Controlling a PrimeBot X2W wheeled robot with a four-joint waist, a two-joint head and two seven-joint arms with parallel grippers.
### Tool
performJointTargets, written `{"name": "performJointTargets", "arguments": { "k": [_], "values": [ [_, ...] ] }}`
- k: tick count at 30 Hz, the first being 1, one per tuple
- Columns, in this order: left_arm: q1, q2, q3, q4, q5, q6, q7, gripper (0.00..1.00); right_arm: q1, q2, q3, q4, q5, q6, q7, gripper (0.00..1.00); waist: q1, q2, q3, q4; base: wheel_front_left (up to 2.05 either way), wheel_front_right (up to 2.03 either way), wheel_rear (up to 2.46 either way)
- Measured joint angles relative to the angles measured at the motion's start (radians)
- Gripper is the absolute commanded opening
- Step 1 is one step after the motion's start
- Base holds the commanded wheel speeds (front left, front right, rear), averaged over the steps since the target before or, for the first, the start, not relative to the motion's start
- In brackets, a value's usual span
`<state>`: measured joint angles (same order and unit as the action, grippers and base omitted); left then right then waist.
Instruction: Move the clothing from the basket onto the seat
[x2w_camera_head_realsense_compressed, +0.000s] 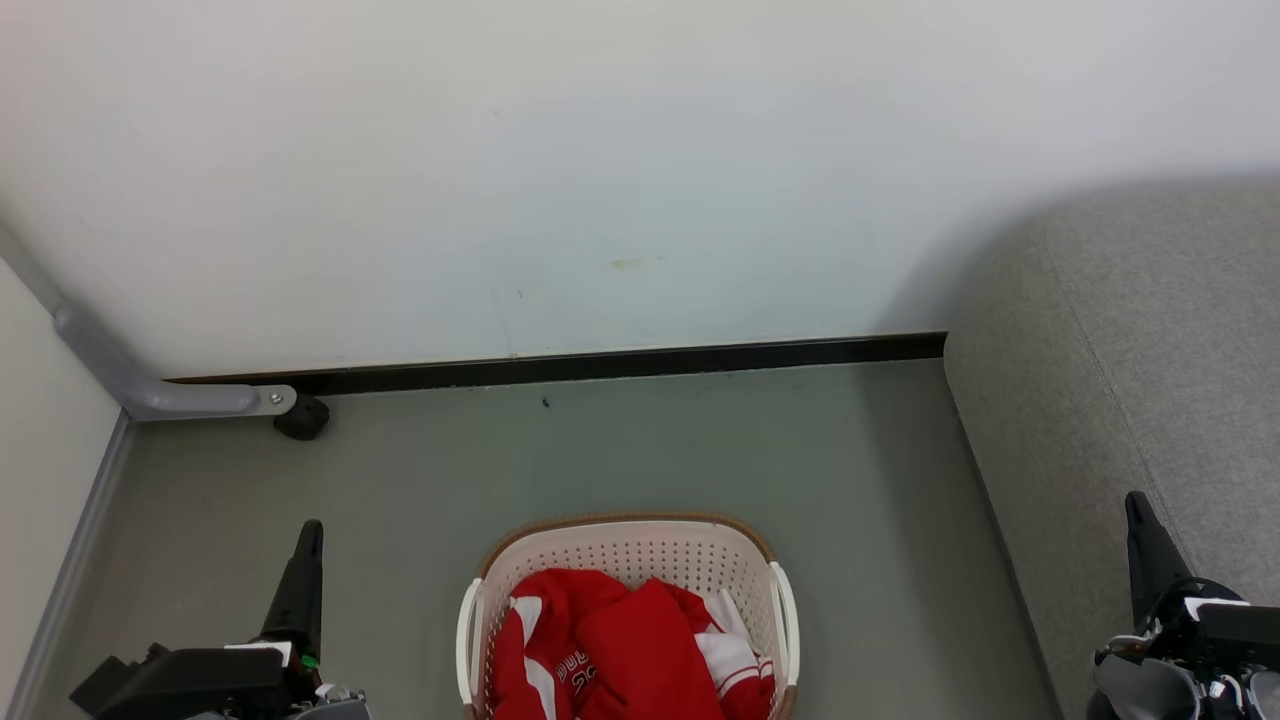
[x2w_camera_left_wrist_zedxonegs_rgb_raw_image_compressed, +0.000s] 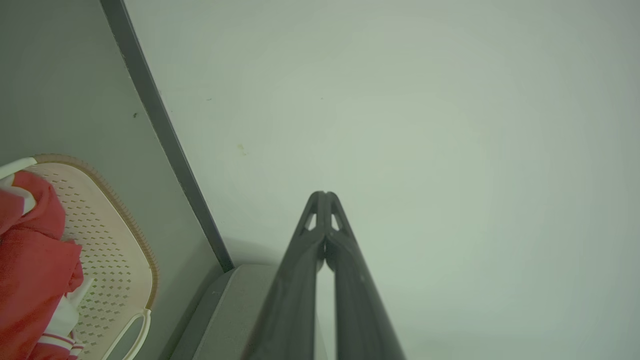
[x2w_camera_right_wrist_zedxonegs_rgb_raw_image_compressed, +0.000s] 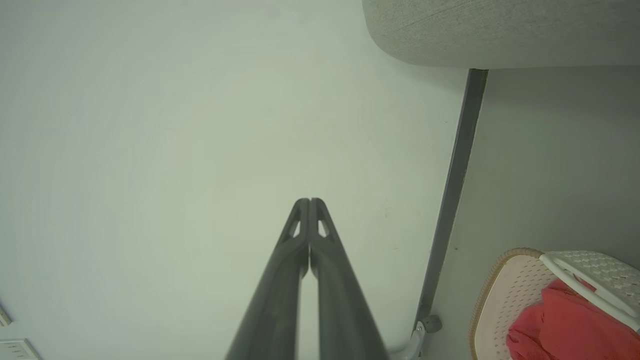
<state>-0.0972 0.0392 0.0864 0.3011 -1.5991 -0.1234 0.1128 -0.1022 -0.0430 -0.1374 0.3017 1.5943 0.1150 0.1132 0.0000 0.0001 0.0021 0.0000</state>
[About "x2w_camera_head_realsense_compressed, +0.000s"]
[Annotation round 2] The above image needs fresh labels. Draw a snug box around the white perforated laundry basket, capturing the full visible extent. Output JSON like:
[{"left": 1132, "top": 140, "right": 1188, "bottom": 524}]
[{"left": 456, "top": 512, "right": 801, "bottom": 720}]

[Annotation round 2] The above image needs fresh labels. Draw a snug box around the red basketball jersey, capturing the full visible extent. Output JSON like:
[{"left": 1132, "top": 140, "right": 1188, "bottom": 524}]
[{"left": 488, "top": 568, "right": 741, "bottom": 720}]

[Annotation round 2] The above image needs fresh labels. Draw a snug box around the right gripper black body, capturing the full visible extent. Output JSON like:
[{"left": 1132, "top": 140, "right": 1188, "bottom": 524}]
[{"left": 1130, "top": 576, "right": 1280, "bottom": 691}]

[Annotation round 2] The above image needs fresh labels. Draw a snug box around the white red striped garment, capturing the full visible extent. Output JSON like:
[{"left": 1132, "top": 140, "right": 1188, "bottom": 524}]
[{"left": 695, "top": 590, "right": 777, "bottom": 720}]

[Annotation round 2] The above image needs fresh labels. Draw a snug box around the grey fabric sofa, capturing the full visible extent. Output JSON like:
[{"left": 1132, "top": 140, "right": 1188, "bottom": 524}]
[{"left": 945, "top": 180, "right": 1280, "bottom": 720}]

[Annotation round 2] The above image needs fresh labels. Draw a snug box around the grey skirting strip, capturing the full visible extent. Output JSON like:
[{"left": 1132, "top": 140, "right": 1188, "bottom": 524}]
[{"left": 5, "top": 410, "right": 136, "bottom": 720}]

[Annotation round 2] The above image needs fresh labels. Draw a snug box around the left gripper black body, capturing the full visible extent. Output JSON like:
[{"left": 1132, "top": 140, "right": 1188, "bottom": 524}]
[{"left": 70, "top": 640, "right": 371, "bottom": 720}]

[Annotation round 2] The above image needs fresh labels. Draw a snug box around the black skirting strip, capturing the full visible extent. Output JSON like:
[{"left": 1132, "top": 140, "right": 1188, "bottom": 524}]
[{"left": 165, "top": 332, "right": 947, "bottom": 396}]

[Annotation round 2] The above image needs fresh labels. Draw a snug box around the grey metal tube leg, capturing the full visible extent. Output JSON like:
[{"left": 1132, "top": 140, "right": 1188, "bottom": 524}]
[{"left": 0, "top": 220, "right": 298, "bottom": 422}]

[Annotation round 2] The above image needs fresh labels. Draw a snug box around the black round foot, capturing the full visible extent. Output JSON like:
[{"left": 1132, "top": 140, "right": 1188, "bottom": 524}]
[{"left": 274, "top": 394, "right": 331, "bottom": 442}]

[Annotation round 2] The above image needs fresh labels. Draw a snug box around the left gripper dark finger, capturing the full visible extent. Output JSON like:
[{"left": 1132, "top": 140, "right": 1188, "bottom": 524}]
[{"left": 260, "top": 519, "right": 325, "bottom": 661}]

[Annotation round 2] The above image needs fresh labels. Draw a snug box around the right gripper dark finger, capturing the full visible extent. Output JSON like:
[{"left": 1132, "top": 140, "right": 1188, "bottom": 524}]
[{"left": 1124, "top": 490, "right": 1196, "bottom": 629}]

